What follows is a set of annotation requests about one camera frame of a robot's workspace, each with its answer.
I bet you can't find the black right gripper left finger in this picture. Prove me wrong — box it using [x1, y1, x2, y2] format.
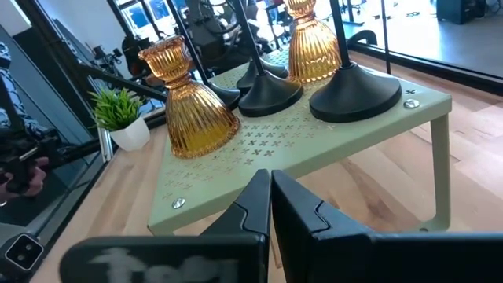
[58, 168, 273, 283]

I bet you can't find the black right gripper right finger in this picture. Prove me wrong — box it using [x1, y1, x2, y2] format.
[271, 169, 503, 283]

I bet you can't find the amber ribbed glass candle holder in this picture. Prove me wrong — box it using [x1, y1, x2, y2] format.
[283, 0, 342, 84]
[138, 35, 241, 160]

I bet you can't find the pale green perforated metal shelf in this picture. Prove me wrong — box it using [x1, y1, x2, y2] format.
[147, 46, 453, 237]

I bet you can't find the green plant in white pot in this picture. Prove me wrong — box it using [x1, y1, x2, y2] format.
[88, 86, 152, 153]

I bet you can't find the person's hand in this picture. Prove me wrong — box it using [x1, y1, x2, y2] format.
[0, 156, 51, 204]

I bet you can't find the black equipment case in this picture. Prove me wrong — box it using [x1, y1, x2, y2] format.
[435, 0, 487, 26]

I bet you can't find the black background camera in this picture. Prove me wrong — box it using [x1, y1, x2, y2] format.
[92, 44, 123, 72]

